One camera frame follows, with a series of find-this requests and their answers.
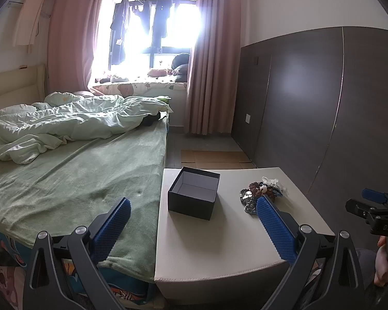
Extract silver ball chain necklace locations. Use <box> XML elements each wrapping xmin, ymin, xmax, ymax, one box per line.
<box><xmin>239</xmin><ymin>187</ymin><xmax>263</xmax><ymax>215</ymax></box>

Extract black jewelry box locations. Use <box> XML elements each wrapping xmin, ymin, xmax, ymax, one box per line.
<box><xmin>167</xmin><ymin>167</ymin><xmax>220</xmax><ymax>220</ymax></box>

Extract person's right hand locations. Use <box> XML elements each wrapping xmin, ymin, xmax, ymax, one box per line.
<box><xmin>374</xmin><ymin>236</ymin><xmax>388</xmax><ymax>287</ymax></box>

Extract bed with green sheet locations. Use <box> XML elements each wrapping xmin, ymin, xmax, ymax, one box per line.
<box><xmin>0</xmin><ymin>119</ymin><xmax>168</xmax><ymax>305</ymax></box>

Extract flattened cardboard on floor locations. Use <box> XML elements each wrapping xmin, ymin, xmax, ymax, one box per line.
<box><xmin>181</xmin><ymin>150</ymin><xmax>256</xmax><ymax>170</ymax></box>

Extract black garment on bed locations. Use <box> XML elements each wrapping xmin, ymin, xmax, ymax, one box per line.
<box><xmin>141</xmin><ymin>112</ymin><xmax>161</xmax><ymax>127</ymax></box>

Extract light green crumpled duvet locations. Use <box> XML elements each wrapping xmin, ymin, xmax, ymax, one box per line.
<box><xmin>0</xmin><ymin>92</ymin><xmax>172</xmax><ymax>165</ymax></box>

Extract white pillow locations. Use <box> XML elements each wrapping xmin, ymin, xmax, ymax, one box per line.
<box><xmin>0</xmin><ymin>104</ymin><xmax>37</xmax><ymax>117</ymax></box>

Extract patterned window seat cushion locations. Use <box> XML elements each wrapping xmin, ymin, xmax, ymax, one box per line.
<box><xmin>92</xmin><ymin>82</ymin><xmax>187</xmax><ymax>97</ymax></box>

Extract green packet on bed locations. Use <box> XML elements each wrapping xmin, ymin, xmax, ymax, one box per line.
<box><xmin>157</xmin><ymin>96</ymin><xmax>171</xmax><ymax>104</ymax></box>

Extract beige headboard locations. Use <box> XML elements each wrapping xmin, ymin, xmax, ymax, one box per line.
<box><xmin>0</xmin><ymin>64</ymin><xmax>46</xmax><ymax>110</ymax></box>

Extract right pink curtain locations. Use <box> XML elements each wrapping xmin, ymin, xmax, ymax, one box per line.
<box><xmin>184</xmin><ymin>0</ymin><xmax>242</xmax><ymax>135</ymax></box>

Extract pink curtain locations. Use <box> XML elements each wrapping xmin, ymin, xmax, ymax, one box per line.
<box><xmin>184</xmin><ymin>0</ymin><xmax>242</xmax><ymax>135</ymax></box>
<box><xmin>47</xmin><ymin>0</ymin><xmax>102</xmax><ymax>93</ymax></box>

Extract dark pillows on sill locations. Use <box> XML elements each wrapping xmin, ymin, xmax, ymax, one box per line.
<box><xmin>171</xmin><ymin>52</ymin><xmax>190</xmax><ymax>83</ymax></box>

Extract left pink curtain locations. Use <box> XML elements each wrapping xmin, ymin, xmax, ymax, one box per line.
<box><xmin>47</xmin><ymin>0</ymin><xmax>102</xmax><ymax>93</ymax></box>

